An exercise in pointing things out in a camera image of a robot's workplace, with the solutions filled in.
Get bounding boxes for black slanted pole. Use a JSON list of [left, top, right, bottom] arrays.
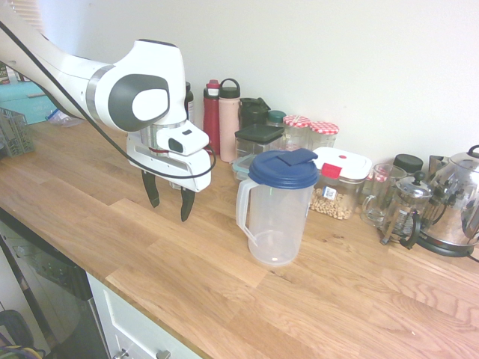
[[0, 233, 58, 349]]

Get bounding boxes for shiny steel appliance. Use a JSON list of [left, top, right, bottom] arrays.
[[428, 154, 451, 177]]

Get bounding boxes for jar with green lid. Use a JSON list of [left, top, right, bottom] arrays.
[[266, 110, 288, 129]]

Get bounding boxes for square container black lid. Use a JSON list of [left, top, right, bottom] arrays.
[[234, 123, 286, 162]]

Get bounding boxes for black dishwasher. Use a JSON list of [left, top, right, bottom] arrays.
[[0, 207, 110, 359]]

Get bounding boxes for jar with black lid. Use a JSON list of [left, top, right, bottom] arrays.
[[392, 153, 425, 177]]

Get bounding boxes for clear glass mug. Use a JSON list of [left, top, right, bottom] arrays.
[[359, 163, 408, 228]]

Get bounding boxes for black bag with cables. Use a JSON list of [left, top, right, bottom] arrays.
[[0, 309, 46, 359]]

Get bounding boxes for white cabinet drawer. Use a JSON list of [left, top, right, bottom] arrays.
[[86, 270, 204, 359]]

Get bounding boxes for teal bread box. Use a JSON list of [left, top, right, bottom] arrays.
[[0, 80, 58, 126]]

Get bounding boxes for white window blinds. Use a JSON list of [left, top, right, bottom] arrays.
[[22, 0, 48, 39]]

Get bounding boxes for red water bottle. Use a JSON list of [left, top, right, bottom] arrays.
[[203, 79, 222, 156]]

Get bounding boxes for glass French press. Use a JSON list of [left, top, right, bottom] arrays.
[[380, 171, 436, 250]]

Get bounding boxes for clear pitcher with blue lid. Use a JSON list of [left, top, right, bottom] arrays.
[[234, 148, 320, 267]]

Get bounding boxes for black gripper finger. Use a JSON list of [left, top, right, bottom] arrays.
[[141, 170, 162, 209], [180, 186, 196, 223]]

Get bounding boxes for grey dish rack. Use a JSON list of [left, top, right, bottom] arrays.
[[0, 107, 37, 159]]

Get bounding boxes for tall jar red checkered lid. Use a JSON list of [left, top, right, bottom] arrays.
[[282, 114, 313, 151], [308, 121, 341, 151]]

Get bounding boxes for black shaker bottle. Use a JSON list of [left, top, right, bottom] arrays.
[[238, 97, 271, 130]]

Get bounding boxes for black supplement tub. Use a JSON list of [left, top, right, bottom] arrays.
[[184, 82, 196, 126]]

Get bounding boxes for clear plastic zip bag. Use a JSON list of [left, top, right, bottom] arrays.
[[44, 109, 85, 129]]

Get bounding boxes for glass container teal lid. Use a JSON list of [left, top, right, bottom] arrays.
[[230, 156, 256, 183]]

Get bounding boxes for cereal container white red lid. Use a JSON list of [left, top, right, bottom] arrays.
[[308, 146, 373, 221]]

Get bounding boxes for small jar red checkered lid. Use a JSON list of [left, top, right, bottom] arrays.
[[364, 166, 391, 185]]

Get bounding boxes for pink water bottle black cap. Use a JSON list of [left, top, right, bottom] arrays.
[[219, 78, 242, 163]]

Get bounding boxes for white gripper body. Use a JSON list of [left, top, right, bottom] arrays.
[[126, 131, 213, 194]]

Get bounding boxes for stainless steel electric kettle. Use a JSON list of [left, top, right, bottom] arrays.
[[416, 144, 479, 257]]

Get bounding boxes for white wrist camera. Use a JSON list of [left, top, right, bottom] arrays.
[[156, 124, 210, 156]]

